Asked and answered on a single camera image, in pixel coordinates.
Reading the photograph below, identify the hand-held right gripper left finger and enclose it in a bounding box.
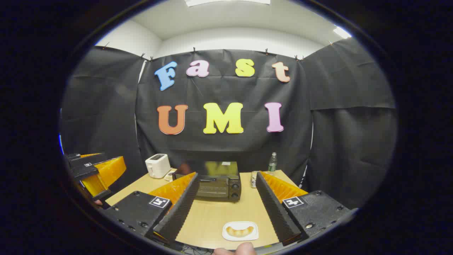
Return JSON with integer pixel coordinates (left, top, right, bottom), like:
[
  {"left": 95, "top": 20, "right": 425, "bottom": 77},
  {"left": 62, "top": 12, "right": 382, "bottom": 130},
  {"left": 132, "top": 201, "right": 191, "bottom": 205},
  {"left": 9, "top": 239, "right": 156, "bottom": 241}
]
[{"left": 101, "top": 172, "right": 199, "bottom": 245}]

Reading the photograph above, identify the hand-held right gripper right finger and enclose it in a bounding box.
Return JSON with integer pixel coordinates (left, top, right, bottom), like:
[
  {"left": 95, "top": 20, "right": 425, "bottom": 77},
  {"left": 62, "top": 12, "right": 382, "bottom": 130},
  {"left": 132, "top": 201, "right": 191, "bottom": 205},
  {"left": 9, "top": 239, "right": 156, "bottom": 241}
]
[{"left": 256, "top": 171, "right": 351, "bottom": 247}]

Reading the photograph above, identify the golden croissant bread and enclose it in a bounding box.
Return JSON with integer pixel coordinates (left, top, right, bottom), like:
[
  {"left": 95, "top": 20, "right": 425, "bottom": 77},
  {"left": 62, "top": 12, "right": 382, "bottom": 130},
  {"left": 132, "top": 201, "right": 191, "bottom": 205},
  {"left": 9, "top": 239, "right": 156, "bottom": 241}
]
[{"left": 226, "top": 226, "right": 254, "bottom": 237}]

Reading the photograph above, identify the black electric oven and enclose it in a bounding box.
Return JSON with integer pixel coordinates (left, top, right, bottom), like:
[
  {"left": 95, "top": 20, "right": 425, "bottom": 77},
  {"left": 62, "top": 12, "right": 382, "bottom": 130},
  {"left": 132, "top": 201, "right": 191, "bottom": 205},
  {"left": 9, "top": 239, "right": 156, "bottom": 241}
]
[{"left": 172, "top": 161, "right": 242, "bottom": 202}]

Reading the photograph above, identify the white plate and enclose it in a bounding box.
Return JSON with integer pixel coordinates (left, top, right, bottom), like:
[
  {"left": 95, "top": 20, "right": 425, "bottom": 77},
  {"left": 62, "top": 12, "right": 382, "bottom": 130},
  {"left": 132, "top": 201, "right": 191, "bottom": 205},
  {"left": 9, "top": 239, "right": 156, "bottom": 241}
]
[{"left": 222, "top": 221, "right": 259, "bottom": 242}]

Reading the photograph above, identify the white toaster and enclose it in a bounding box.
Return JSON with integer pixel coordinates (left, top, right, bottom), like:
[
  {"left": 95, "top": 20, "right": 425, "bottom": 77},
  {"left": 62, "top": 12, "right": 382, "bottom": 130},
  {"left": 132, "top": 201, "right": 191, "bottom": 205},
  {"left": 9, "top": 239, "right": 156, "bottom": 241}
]
[{"left": 145, "top": 154, "right": 172, "bottom": 179}]

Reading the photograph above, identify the row of black cloth clips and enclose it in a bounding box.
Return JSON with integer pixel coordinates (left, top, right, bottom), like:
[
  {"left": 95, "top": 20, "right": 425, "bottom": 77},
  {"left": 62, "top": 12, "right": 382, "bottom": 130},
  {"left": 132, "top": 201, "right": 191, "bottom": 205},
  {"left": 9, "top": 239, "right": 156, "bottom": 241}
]
[{"left": 103, "top": 42, "right": 335, "bottom": 61}]

